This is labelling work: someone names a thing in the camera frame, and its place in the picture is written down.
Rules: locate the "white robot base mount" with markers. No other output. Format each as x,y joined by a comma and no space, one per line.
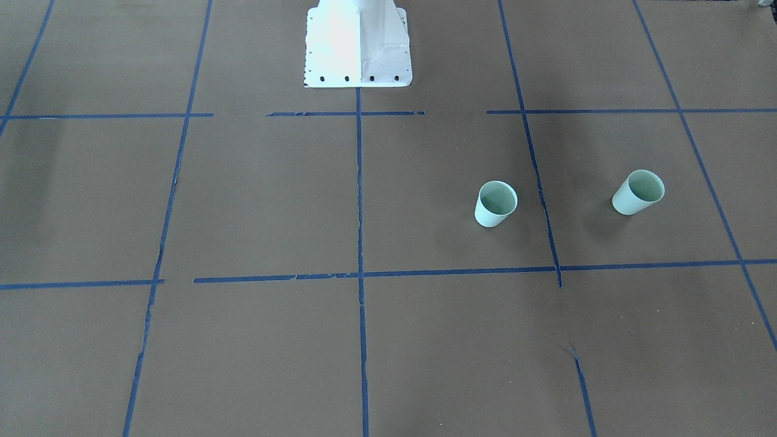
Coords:
357,44

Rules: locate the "light green cup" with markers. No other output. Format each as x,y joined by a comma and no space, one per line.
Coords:
640,190
496,201

